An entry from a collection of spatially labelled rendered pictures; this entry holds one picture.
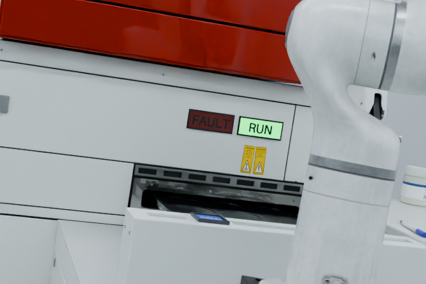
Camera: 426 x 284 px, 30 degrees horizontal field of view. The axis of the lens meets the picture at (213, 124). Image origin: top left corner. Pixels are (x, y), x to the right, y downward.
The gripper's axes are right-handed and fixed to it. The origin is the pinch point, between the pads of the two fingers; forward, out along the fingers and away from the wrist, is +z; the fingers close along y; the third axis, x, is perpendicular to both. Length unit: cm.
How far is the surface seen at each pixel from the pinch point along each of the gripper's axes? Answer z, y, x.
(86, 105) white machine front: -10, -57, -43
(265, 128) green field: -11, -57, 2
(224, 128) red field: -9, -57, -9
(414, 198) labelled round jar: 3, -50, 41
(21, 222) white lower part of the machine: 18, -63, -54
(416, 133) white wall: -42, -203, 129
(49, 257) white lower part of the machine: 26, -65, -47
